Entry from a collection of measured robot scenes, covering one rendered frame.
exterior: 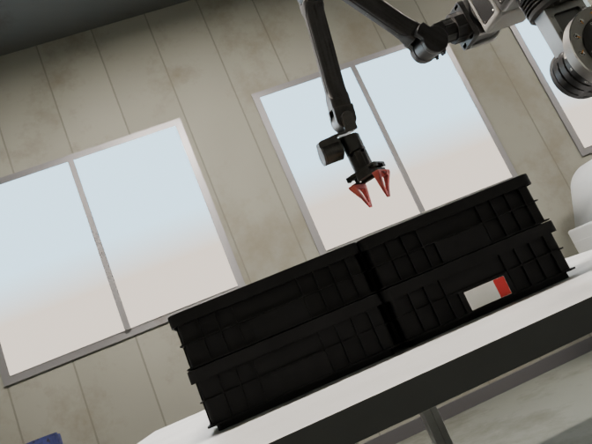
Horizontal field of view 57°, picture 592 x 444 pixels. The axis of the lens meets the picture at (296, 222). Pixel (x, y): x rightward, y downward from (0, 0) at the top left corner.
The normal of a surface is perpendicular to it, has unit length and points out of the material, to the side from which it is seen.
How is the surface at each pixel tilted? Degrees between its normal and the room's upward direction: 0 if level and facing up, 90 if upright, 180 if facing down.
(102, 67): 90
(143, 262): 90
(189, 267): 90
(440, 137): 90
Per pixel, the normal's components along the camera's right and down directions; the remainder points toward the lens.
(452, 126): 0.08, -0.26
